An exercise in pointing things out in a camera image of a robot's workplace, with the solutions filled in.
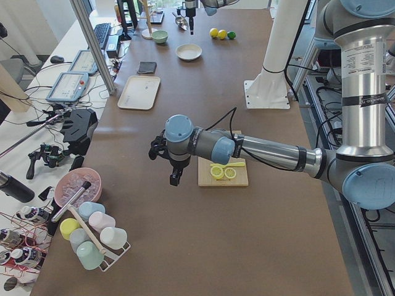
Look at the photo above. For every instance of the lemon slice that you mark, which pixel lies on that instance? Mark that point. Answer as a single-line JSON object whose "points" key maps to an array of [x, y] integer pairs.
{"points": [[230, 173]]}

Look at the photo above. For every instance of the black keyboard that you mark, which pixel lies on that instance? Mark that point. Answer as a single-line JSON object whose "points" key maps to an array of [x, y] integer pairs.
{"points": [[101, 32]]}

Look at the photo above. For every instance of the yellow cup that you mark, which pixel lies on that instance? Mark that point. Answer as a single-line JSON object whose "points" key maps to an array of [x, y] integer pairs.
{"points": [[68, 226]]}

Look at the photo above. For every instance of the green bowl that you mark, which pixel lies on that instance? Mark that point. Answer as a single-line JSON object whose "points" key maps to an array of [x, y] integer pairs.
{"points": [[159, 36]]}

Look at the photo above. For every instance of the bamboo cutting board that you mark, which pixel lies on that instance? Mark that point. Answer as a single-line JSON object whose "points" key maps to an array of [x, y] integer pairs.
{"points": [[222, 182]]}

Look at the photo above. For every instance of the grey cup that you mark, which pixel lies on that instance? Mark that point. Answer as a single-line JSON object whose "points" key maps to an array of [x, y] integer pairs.
{"points": [[77, 237]]}

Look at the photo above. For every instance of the near teach pendant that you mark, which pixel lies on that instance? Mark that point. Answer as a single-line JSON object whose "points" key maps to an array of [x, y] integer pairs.
{"points": [[68, 88]]}

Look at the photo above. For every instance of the cream rabbit tray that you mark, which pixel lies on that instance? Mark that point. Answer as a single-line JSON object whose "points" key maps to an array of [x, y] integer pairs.
{"points": [[139, 93]]}

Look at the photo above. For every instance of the far teach pendant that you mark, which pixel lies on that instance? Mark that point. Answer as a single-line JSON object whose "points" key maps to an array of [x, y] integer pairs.
{"points": [[84, 62]]}

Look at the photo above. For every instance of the lemon half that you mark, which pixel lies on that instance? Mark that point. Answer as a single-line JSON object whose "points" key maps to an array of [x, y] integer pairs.
{"points": [[217, 172]]}

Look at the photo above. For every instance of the wooden glass stand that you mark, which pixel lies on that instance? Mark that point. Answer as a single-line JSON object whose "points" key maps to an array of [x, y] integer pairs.
{"points": [[147, 33]]}

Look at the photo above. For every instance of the teach pendant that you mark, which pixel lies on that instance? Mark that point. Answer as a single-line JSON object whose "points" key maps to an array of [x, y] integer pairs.
{"points": [[84, 62], [68, 88]]}

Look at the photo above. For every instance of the yellow lemon left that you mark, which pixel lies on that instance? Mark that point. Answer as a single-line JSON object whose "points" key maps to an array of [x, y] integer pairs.
{"points": [[213, 32]]}

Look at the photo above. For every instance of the metal scoop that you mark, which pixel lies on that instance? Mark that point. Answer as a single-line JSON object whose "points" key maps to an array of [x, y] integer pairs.
{"points": [[180, 21]]}

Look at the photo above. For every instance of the yellow plastic knife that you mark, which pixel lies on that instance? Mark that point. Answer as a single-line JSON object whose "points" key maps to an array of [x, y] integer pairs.
{"points": [[234, 164]]}

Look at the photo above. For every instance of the aluminium frame post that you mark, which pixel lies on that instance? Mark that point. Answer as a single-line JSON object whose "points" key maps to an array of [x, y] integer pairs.
{"points": [[88, 32]]}

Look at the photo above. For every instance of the mint green cup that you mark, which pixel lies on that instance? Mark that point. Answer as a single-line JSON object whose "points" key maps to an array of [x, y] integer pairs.
{"points": [[89, 255]]}

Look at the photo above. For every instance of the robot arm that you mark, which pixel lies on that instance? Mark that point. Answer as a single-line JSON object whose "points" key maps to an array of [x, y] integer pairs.
{"points": [[210, 7], [362, 167]]}

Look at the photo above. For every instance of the pink cup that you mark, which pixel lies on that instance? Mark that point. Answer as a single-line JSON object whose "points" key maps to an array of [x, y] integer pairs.
{"points": [[99, 220]]}

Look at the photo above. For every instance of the yellow lemon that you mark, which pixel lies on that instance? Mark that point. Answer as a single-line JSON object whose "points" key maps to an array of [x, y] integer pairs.
{"points": [[222, 34], [213, 32]]}

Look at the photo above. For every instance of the green lime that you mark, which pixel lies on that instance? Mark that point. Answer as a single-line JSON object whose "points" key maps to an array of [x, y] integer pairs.
{"points": [[231, 35]]}

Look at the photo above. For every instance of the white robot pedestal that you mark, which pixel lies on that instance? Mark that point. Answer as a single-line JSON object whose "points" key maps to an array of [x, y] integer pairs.
{"points": [[269, 90]]}

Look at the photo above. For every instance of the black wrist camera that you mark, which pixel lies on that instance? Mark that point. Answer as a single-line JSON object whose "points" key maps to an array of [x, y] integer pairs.
{"points": [[181, 11], [159, 147]]}

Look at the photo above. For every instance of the dark grey folded cloth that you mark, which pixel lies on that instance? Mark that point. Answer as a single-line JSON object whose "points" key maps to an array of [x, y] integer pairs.
{"points": [[147, 67]]}

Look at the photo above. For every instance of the black bottle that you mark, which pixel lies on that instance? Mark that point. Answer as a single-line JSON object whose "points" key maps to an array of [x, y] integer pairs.
{"points": [[14, 188]]}

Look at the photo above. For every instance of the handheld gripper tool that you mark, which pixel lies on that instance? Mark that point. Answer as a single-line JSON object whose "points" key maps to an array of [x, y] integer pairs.
{"points": [[52, 156]]}

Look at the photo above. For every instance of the pink bowl with ice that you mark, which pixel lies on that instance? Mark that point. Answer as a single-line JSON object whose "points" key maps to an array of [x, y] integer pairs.
{"points": [[73, 181]]}

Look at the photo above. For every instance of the blue cup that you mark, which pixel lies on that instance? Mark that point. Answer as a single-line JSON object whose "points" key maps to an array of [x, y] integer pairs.
{"points": [[86, 209]]}

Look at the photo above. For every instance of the metal muddler tool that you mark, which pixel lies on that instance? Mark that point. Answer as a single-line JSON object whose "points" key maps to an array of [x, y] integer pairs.
{"points": [[86, 185]]}

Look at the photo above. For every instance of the black computer mouse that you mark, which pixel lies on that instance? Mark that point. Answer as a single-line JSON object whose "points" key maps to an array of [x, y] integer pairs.
{"points": [[56, 59]]}

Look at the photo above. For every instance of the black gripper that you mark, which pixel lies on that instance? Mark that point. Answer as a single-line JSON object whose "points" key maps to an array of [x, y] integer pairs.
{"points": [[177, 164], [191, 13]]}

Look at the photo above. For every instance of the yellow lemon right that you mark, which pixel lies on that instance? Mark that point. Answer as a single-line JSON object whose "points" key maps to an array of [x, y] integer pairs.
{"points": [[222, 34]]}

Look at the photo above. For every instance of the white cup rack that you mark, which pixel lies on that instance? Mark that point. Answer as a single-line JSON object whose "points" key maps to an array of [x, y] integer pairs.
{"points": [[112, 256]]}

